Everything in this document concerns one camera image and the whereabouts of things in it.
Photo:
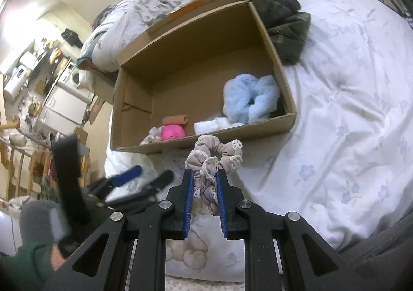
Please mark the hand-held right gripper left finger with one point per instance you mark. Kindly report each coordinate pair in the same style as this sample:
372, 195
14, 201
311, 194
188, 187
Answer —
187, 207

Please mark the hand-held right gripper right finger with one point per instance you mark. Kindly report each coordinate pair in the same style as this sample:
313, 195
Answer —
222, 207

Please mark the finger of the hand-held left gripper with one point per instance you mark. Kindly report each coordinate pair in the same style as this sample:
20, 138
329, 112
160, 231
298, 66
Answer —
155, 182
125, 176

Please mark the beige lace-trimmed scrunchie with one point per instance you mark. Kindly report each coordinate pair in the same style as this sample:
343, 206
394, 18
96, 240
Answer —
213, 161

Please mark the pink ball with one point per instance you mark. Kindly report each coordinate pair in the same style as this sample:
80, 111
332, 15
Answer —
173, 132

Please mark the peach foam roll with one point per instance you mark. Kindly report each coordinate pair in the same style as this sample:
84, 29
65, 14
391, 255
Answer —
176, 119

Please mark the white cloth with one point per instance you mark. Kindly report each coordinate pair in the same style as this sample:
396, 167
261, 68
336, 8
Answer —
216, 126

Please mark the cardboard box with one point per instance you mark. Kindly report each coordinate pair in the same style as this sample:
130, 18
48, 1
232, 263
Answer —
193, 84

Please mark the light blue fluffy scrunchie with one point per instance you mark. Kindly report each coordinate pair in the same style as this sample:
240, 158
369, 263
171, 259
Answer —
250, 97

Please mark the person's left forearm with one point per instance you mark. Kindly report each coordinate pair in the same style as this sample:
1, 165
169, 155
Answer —
25, 268

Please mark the yellow wooden shelf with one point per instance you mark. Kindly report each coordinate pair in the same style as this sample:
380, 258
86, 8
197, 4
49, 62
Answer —
25, 168

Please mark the metal rack pole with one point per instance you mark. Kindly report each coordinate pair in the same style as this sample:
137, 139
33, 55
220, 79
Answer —
35, 139

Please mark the white low cabinet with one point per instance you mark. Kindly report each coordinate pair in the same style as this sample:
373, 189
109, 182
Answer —
64, 107

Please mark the white kitchen appliance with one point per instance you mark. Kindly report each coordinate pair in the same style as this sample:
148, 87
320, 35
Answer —
14, 82

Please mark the black hanging garment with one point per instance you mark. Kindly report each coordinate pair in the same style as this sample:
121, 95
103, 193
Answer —
72, 38

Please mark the white floral bear quilt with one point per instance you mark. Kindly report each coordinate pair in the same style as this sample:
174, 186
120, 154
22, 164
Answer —
338, 116

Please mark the gray furry cloth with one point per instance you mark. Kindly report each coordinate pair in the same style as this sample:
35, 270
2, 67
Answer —
105, 16

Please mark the rumpled floral duvet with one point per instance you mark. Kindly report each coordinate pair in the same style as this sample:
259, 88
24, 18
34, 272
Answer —
145, 10

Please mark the dark green quilted cloth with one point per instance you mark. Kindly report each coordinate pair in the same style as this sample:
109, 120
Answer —
284, 19

